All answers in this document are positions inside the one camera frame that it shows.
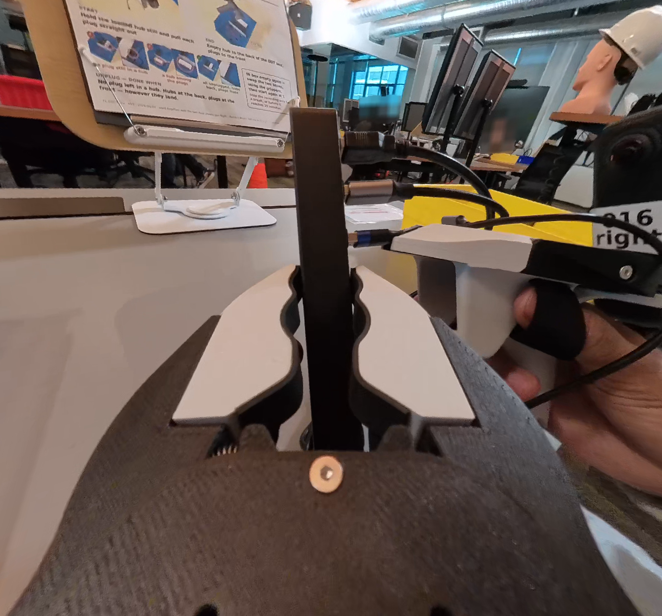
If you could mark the black computer monitor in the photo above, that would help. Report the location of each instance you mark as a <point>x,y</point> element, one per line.
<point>489,94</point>
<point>455,78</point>

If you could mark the large dark screen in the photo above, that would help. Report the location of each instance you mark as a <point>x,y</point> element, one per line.
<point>535,109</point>

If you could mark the mannequin head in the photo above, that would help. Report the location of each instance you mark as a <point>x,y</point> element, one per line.
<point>595,78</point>

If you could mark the red storage bin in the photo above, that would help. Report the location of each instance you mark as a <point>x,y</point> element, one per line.
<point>26,92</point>

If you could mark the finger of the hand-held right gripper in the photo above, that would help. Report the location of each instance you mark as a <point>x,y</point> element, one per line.
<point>465,246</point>

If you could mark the grey desk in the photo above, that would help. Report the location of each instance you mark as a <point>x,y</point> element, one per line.
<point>103,290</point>

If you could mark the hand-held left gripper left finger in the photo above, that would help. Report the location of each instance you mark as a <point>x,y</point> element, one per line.
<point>243,347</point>

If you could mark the orange traffic cone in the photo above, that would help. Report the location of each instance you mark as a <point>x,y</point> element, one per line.
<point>258,176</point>

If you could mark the printed instruction sheet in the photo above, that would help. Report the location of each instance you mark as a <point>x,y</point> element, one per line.
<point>181,21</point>

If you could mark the large yellow storage bin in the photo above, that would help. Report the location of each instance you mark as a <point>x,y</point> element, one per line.
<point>553,229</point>

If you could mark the wooden document stand white base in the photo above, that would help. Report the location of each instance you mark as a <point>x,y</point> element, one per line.
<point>46,57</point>

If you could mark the person's right hand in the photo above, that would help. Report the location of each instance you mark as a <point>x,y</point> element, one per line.
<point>610,419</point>

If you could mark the clear plastic bin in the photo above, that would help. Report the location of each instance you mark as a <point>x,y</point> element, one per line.
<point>372,215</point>

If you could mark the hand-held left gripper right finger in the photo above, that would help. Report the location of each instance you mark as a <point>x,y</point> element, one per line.
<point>413,362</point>

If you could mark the white hard hat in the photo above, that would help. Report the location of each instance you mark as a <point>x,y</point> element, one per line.
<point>636,31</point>

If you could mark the black usb hub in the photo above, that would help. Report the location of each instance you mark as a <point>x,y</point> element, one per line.
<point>320,212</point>

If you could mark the black hanging speaker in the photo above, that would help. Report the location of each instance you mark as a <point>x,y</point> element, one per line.
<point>300,17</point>

